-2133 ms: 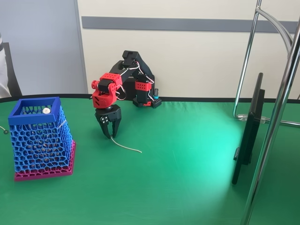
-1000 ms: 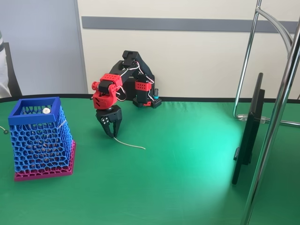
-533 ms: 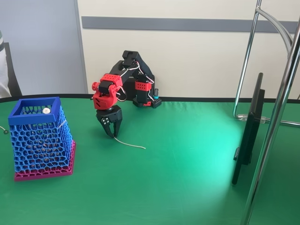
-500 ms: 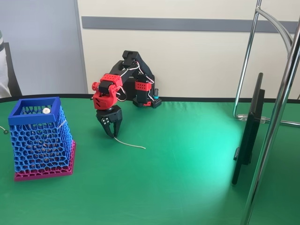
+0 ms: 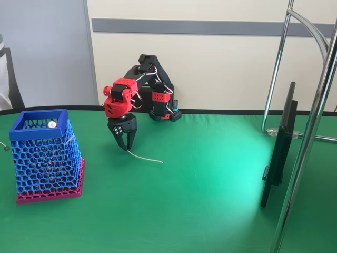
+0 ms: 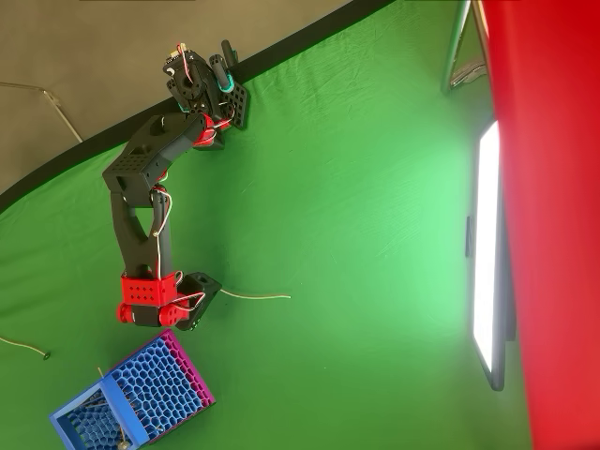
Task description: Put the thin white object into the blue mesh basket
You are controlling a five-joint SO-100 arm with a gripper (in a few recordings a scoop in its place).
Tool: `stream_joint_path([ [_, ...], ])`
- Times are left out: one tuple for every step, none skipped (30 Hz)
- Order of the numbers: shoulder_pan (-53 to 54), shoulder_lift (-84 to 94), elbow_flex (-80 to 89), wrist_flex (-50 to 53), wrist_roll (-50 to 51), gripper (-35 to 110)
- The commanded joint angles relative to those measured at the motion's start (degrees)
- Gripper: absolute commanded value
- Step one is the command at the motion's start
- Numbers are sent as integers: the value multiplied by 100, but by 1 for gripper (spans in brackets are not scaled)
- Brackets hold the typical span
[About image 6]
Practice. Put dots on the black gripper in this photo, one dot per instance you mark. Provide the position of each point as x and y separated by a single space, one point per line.
204 287

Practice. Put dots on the blue mesh basket, magenta base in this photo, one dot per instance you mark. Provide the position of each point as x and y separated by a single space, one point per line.
154 389

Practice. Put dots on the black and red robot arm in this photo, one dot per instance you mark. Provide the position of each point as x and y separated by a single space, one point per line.
140 157

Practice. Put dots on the red foreground cover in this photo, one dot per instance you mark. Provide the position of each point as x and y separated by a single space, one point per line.
553 211

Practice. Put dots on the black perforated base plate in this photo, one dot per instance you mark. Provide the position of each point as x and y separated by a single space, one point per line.
239 105

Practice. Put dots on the green cloth with black rim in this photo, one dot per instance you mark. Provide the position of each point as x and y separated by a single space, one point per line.
328 234

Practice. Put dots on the black flat light panel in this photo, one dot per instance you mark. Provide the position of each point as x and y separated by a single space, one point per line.
487 244

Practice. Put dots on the chrome tube stand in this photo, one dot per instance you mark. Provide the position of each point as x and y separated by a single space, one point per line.
454 47

